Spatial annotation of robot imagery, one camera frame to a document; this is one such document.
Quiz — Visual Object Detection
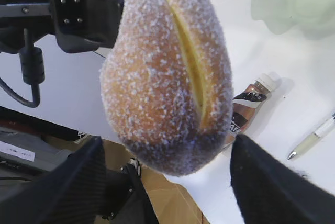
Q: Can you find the green wavy glass plate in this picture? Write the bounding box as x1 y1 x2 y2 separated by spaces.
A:
251 0 334 39

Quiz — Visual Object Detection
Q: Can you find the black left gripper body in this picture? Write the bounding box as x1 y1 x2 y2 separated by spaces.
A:
50 0 124 53

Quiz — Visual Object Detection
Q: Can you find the sugared bread roll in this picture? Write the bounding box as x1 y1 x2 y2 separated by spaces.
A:
100 0 233 176

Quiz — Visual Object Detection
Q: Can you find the Nescafe coffee bottle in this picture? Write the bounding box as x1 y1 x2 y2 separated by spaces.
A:
223 74 281 150

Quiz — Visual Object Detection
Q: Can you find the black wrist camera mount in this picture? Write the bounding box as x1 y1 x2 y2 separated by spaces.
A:
98 158 159 224

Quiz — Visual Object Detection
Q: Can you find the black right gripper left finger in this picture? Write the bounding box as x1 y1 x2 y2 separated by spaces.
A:
1 137 106 223

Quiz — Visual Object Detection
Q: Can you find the black equipment under table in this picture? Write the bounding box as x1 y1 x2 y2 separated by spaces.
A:
1 107 91 186

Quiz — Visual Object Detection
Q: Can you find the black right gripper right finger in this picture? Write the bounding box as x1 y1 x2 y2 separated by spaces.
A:
230 135 334 223

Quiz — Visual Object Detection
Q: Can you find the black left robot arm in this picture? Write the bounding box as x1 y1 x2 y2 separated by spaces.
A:
1 0 124 54

